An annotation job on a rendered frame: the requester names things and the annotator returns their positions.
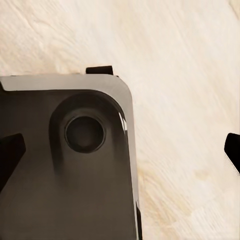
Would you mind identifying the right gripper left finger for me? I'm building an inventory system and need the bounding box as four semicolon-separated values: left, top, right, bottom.
0;133;26;192

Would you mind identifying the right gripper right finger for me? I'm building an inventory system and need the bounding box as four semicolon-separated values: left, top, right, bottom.
224;133;240;173

